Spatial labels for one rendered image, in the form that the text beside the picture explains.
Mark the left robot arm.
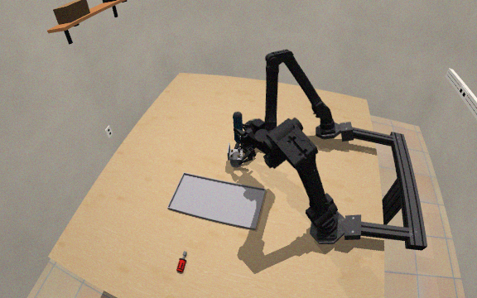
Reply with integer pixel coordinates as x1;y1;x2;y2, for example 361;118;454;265
248;118;338;240

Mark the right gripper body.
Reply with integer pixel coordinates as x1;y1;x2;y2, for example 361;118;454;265
239;143;256;157

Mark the grey metal bracket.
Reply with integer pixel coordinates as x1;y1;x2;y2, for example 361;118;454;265
227;143;243;161

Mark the red-handled nut driver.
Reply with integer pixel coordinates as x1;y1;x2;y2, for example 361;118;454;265
176;251;187;272

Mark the grey cylinder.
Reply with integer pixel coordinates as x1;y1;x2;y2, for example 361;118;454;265
230;161;242;167

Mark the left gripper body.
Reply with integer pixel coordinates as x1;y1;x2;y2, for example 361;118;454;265
242;128;254;148

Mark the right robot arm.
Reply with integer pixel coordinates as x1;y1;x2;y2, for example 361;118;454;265
265;49;335;135

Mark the blue electric nut driver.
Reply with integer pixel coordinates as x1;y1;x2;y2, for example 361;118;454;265
233;112;243;151

